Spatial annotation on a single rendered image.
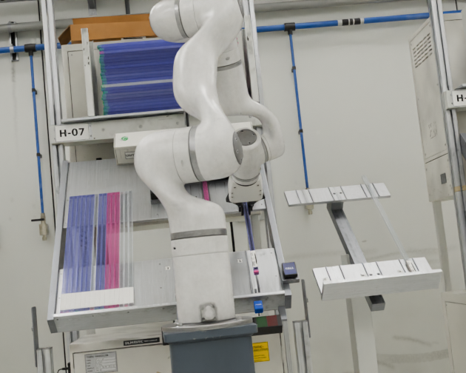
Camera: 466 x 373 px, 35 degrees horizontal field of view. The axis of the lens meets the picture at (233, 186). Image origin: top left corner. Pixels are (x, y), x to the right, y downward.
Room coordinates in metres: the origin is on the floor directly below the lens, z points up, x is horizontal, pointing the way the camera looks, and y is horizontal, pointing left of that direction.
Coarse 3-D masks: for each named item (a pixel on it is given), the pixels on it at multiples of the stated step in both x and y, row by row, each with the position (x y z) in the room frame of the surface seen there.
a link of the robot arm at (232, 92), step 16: (240, 64) 1.91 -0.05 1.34; (224, 80) 1.91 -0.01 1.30; (240, 80) 1.92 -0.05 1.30; (224, 96) 1.93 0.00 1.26; (240, 96) 1.93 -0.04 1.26; (224, 112) 1.96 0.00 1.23; (240, 112) 1.96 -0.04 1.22; (256, 112) 1.97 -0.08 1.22; (272, 112) 2.00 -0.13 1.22; (272, 128) 2.01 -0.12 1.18; (272, 144) 2.03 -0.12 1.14
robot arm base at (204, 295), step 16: (176, 240) 1.54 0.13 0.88; (192, 240) 1.52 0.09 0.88; (208, 240) 1.52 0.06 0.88; (224, 240) 1.55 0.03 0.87; (176, 256) 1.54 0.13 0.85; (192, 256) 1.52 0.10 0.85; (208, 256) 1.52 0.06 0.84; (224, 256) 1.54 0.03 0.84; (176, 272) 1.55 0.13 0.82; (192, 272) 1.52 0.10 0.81; (208, 272) 1.52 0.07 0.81; (224, 272) 1.54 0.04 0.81; (176, 288) 1.55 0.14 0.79; (192, 288) 1.52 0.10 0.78; (208, 288) 1.52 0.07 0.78; (224, 288) 1.53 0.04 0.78; (192, 304) 1.52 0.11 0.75; (208, 304) 1.52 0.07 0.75; (224, 304) 1.53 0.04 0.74; (176, 320) 1.62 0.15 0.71; (192, 320) 1.52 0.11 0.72; (208, 320) 1.51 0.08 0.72; (224, 320) 1.53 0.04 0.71; (240, 320) 1.51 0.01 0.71
